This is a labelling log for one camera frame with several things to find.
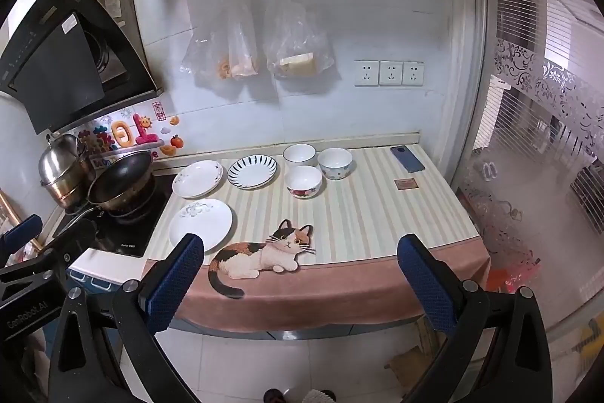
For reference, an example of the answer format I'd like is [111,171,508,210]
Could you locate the black induction cooktop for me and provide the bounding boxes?
[52,174,175,258]

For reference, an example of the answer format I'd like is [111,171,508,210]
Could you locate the clear plastic bag white contents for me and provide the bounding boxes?
[262,0,337,79]

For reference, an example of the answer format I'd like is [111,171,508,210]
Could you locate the clear plastic bag orange contents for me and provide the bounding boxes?
[180,0,260,90]

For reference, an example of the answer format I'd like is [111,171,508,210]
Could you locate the stainless steel pot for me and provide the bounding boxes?
[39,134,95,210]

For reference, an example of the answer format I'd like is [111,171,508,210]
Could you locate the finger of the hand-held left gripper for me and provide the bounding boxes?
[0,214,44,253]
[28,219,98,269]

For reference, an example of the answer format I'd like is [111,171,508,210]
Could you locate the blue smartphone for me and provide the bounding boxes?
[390,144,426,174]

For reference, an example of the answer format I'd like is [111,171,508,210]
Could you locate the black range hood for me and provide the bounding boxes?
[0,0,163,134]

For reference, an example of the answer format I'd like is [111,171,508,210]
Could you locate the blue base cabinet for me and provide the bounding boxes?
[66,266,128,293]

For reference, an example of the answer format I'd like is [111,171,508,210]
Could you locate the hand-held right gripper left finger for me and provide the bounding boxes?
[47,233,206,403]

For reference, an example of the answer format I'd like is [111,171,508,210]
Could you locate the red plastic bag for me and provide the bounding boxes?
[486,259,541,295]

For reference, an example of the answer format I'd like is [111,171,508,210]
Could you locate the white wall socket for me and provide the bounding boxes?
[379,60,403,86]
[354,60,379,87]
[402,61,424,86]

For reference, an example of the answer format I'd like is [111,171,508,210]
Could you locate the black frying pan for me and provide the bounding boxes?
[52,149,156,238]

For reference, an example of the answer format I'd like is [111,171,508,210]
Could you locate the colourful wall stickers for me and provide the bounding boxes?
[78,101,185,170]

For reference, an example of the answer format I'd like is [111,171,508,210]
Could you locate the cardboard box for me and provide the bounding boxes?
[384,318,447,391]

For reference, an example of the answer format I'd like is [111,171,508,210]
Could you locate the white plate with striped rim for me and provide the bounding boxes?
[227,155,279,190]

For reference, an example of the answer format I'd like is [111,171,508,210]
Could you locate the patterned glass sliding door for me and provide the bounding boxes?
[472,0,604,338]

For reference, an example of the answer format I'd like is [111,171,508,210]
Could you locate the white bowl with blue print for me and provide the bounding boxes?
[317,147,354,181]

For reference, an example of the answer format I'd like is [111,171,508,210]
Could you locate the white plate with grey print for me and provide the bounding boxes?
[172,160,225,199]
[168,198,234,253]

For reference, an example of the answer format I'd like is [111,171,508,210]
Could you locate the white bowl with dark rim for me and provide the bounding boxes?
[282,143,317,170]

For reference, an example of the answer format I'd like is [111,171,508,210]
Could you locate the striped tablecloth with cat print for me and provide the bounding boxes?
[142,143,492,333]

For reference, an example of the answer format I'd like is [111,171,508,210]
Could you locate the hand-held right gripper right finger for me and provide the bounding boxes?
[396,234,554,403]

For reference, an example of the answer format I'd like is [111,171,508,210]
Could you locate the white bowl with red print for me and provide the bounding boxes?
[284,165,323,199]

